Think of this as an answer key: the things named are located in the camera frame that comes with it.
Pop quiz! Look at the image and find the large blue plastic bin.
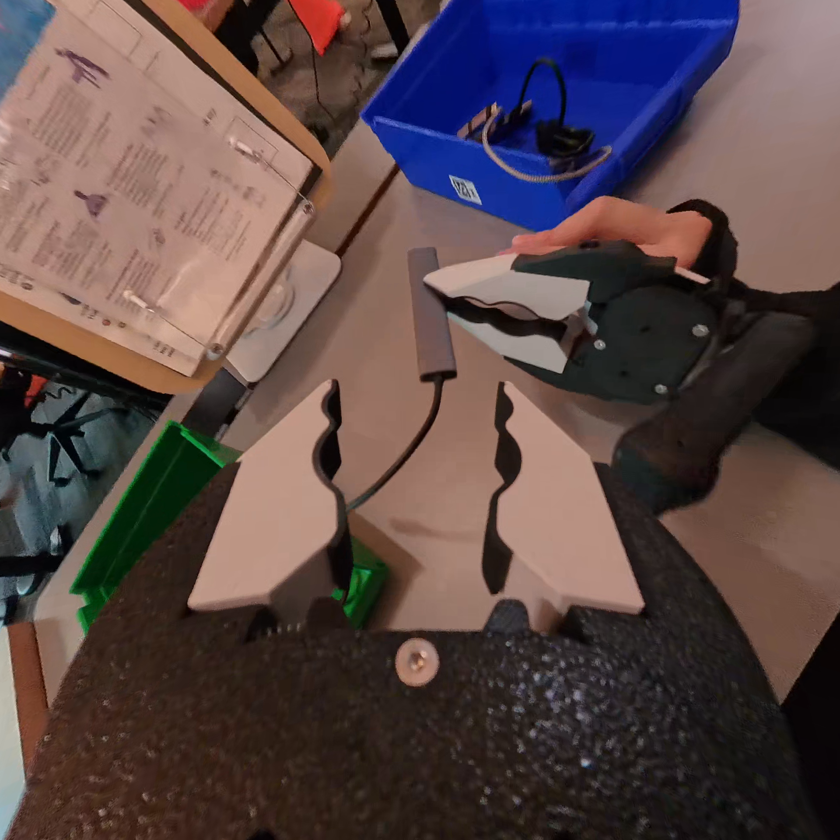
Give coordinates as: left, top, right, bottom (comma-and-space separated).
361, 0, 741, 231

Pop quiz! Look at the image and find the person's right hand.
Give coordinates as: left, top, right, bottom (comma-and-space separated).
499, 196, 714, 261

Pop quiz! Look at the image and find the grey usb hub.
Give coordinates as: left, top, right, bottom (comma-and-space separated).
346, 247, 458, 513

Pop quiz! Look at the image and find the white printed instruction sheet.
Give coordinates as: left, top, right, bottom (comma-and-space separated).
0, 0, 322, 378

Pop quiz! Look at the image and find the green plastic bin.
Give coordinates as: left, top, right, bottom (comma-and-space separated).
69, 420, 391, 634

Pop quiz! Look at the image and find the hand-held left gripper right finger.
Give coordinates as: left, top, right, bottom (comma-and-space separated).
482, 382, 645, 634

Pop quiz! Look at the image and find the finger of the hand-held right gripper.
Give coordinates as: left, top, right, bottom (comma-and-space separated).
423, 255, 592, 312
449, 308, 595, 375

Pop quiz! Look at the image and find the black office chair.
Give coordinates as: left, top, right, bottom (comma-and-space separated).
0, 364, 155, 490

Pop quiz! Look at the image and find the black table grommet cover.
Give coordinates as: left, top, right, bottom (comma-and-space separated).
180, 367, 253, 441

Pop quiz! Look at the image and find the black usb cable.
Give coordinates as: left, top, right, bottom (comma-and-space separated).
518, 58, 596, 158

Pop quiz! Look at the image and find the laminated sheet with blue banner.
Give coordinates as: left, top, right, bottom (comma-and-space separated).
0, 0, 316, 358

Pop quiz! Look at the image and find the grey braided usb cable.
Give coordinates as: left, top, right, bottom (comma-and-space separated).
459, 101, 614, 185

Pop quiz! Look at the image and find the instruction sheet on stand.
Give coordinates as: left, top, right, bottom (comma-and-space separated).
0, 0, 342, 395

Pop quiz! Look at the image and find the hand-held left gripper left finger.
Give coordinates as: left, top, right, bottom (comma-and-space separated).
188, 379, 355, 614

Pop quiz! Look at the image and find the orange cone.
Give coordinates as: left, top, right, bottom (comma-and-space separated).
289, 0, 345, 56

